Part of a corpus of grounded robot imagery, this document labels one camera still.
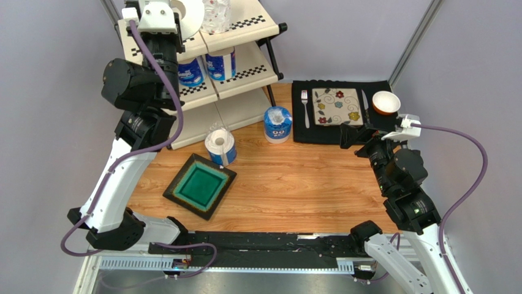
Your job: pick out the aluminium frame rail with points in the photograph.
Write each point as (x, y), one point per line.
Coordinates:
(419, 263)

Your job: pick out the silver table knife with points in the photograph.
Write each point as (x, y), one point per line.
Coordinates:
(365, 106)

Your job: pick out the white and orange bowl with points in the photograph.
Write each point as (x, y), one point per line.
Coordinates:
(386, 103)

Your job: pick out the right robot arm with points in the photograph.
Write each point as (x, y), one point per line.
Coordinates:
(399, 172)

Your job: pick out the white floral paper roll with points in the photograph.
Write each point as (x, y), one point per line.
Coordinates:
(217, 18)

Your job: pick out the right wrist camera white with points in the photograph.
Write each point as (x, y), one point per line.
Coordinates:
(406, 130)

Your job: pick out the dark blue roll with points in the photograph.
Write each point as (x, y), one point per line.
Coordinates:
(221, 65)
(191, 72)

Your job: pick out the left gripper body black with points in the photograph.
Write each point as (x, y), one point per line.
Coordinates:
(164, 52)

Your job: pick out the green square plate black rim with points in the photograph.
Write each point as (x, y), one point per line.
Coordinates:
(199, 186)

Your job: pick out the square floral plate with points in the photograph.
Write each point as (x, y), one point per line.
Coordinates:
(334, 106)

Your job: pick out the plastic-wrapped roll blue label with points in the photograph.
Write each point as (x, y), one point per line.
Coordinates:
(221, 145)

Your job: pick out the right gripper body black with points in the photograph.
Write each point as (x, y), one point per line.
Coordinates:
(363, 136)

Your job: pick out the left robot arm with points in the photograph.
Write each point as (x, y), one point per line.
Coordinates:
(148, 94)

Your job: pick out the white red-floral paper roll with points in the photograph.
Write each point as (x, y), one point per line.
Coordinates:
(191, 13)

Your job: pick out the blue cartoon-face roll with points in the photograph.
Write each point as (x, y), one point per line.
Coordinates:
(277, 124)

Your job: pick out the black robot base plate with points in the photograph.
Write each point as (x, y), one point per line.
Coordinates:
(264, 250)

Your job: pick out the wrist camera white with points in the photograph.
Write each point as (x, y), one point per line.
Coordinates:
(406, 130)
(156, 17)

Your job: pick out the cream checkered three-tier shelf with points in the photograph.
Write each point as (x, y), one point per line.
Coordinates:
(234, 103)

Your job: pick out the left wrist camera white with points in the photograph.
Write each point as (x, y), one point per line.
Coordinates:
(156, 17)

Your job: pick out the silver fork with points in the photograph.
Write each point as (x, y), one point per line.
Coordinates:
(304, 101)

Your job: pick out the black cloth placemat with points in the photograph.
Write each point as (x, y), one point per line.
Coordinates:
(331, 135)

